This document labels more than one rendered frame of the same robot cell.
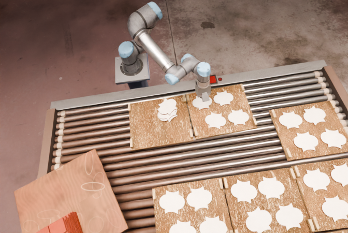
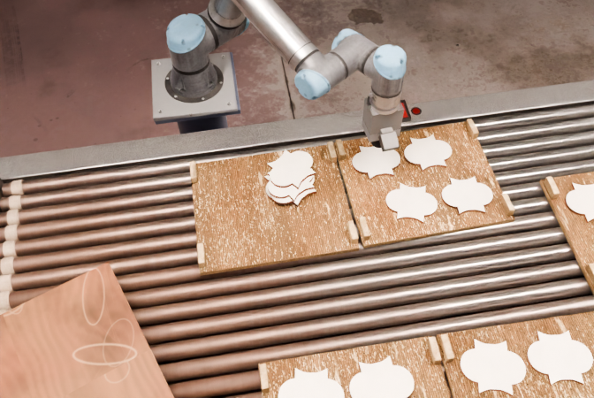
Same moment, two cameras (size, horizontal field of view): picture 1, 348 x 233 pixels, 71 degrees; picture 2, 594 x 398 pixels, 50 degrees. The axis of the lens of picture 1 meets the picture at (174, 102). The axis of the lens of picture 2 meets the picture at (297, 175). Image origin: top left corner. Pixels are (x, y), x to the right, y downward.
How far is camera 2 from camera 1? 0.30 m
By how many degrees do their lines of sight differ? 8
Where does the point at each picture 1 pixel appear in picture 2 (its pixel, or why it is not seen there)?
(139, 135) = (220, 239)
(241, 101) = (470, 159)
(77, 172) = (64, 320)
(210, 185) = (407, 354)
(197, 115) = (364, 191)
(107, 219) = not seen: outside the picture
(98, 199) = (119, 386)
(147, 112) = (239, 183)
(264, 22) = (502, 13)
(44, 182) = not seen: outside the picture
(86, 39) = (58, 41)
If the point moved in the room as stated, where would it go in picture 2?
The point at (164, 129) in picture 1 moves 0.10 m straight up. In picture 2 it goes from (285, 223) to (284, 201)
